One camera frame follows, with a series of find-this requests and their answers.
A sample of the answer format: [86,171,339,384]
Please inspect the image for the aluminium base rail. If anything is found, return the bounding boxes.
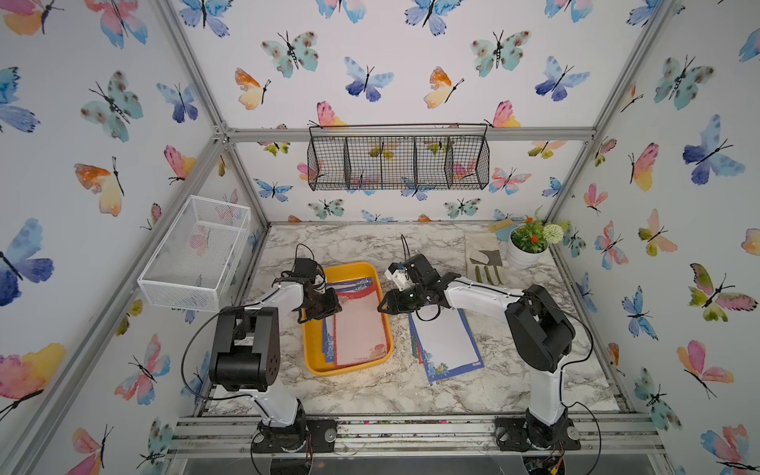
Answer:
[168,413,665,458]

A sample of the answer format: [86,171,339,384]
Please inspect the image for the yellow plastic storage tray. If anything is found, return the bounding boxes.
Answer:
[303,262,394,377]

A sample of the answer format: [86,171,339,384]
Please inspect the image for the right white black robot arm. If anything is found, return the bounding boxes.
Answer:
[378,253,581,453]

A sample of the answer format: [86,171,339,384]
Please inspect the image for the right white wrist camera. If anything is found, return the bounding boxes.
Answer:
[384,262,413,290]

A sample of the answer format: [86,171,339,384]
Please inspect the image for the black wire wall basket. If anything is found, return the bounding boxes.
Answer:
[300,123,491,192]

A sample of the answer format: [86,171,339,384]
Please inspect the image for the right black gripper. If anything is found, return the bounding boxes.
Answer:
[372,285,425,315]

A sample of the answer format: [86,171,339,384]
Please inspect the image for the stack of stationery papers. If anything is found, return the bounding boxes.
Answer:
[323,277,390,367]

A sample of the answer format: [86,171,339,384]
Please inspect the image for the beige green gardening glove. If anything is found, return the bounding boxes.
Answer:
[465,233,506,287]

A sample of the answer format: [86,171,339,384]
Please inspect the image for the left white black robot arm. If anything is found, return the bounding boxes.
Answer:
[180,257,342,457]

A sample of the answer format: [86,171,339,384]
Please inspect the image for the white potted flower plant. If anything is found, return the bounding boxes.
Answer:
[506,209,570,269]

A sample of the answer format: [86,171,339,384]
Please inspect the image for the white mesh wall basket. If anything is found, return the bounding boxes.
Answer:
[138,195,251,313]

